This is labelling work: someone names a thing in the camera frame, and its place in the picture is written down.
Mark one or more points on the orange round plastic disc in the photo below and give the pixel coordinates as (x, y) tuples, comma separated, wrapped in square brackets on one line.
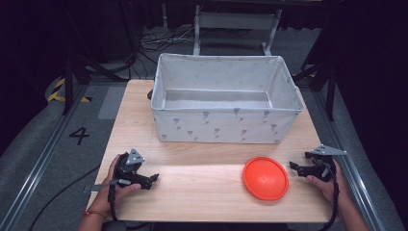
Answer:
[(265, 178)]

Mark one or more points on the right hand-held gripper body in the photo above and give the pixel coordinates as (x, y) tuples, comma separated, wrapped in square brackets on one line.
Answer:
[(320, 166)]

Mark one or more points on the person's left hand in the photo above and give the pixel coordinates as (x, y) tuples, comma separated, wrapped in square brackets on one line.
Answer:
[(110, 192)]

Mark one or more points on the white fabric storage box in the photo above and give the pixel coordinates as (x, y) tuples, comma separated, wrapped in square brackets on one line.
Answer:
[(224, 106)]

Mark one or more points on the person's right hand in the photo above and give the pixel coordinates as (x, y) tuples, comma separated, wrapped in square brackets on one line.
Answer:
[(328, 189)]

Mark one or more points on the grey metal floor rail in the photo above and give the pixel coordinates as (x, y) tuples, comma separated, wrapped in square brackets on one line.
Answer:
[(352, 166), (41, 160)]

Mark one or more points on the yellow black hazard tape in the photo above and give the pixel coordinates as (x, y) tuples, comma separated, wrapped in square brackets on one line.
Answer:
[(59, 91)]

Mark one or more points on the black tripod stand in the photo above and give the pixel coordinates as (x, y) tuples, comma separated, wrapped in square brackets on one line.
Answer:
[(324, 80), (80, 70)]

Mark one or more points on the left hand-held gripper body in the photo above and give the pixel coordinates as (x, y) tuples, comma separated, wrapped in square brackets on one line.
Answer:
[(128, 170)]

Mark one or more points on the grey metal stand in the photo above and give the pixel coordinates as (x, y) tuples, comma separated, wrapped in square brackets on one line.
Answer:
[(237, 22)]

